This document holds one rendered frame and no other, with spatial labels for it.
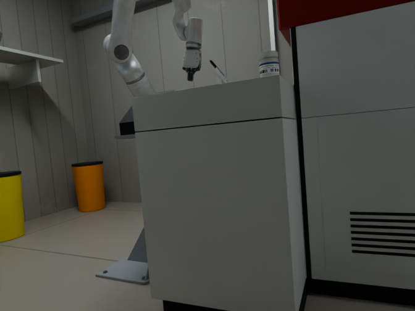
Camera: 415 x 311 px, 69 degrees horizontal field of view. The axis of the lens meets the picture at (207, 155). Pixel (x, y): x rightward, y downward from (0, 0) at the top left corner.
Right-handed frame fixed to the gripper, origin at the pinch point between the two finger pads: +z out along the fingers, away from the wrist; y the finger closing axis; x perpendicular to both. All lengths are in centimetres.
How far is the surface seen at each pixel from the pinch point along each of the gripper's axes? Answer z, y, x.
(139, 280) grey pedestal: 114, 6, 26
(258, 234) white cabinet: 61, -60, 50
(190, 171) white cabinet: 42, -30, 50
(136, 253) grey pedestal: 113, 24, 4
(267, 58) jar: -3, -54, 46
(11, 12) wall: -66, 268, -78
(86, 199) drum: 136, 177, -108
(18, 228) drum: 142, 170, -21
